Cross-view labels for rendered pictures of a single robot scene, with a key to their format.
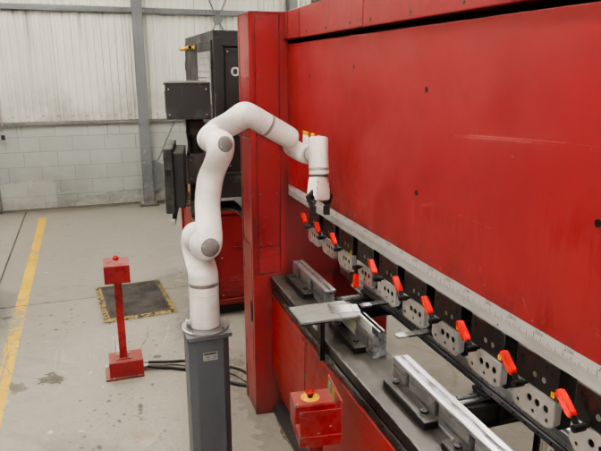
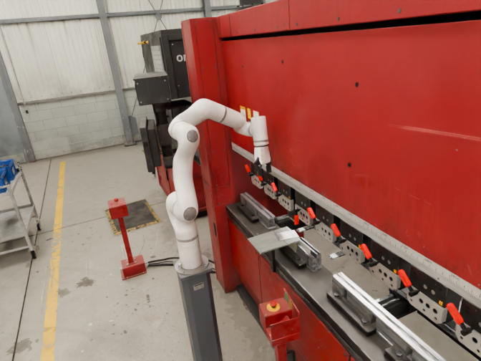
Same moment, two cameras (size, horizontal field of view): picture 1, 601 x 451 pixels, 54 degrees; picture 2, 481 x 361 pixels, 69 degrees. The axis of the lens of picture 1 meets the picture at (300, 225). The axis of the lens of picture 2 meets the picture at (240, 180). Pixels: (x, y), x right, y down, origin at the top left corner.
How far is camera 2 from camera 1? 0.58 m
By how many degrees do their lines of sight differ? 8
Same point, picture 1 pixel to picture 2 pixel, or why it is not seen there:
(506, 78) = (450, 81)
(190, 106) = (154, 94)
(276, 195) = (224, 150)
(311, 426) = (279, 331)
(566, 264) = not seen: outside the picture
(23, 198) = (48, 150)
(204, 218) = (182, 193)
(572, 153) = not seen: outside the picture
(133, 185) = (118, 133)
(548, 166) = not seen: outside the picture
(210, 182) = (184, 165)
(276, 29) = (212, 30)
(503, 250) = (446, 223)
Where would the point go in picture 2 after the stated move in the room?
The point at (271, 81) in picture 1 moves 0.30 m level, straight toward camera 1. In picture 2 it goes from (212, 70) to (214, 74)
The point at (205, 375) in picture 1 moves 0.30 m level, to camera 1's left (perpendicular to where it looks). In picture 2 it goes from (196, 299) to (142, 306)
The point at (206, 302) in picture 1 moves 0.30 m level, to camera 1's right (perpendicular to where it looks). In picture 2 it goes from (190, 251) to (247, 243)
